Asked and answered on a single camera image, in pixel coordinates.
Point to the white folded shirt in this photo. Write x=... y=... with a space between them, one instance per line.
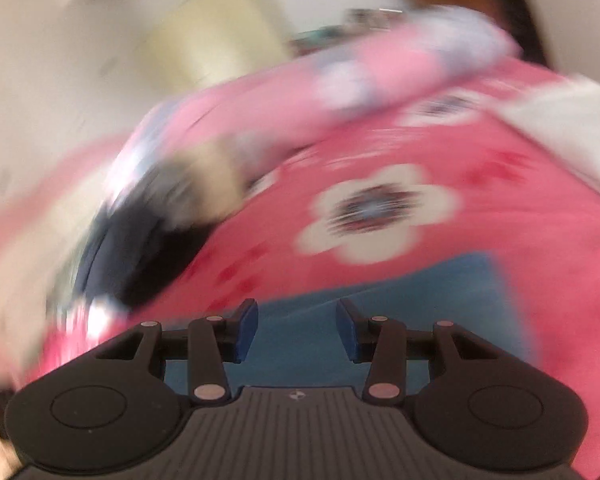
x=575 y=125

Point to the red floral blanket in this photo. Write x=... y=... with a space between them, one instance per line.
x=530 y=240

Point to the pink floral rolled quilt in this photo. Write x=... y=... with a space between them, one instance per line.
x=380 y=65

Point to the black garment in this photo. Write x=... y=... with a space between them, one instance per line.
x=155 y=260

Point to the pink and beige headboard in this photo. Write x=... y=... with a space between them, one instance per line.
x=20 y=240

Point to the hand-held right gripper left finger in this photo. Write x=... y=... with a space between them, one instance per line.
x=247 y=330

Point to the blue denim jeans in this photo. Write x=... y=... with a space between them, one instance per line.
x=380 y=310

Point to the cream wardrobe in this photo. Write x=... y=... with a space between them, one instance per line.
x=220 y=35

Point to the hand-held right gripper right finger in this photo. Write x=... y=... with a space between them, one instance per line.
x=347 y=332

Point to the beige pants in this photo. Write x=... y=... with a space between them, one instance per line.
x=215 y=175

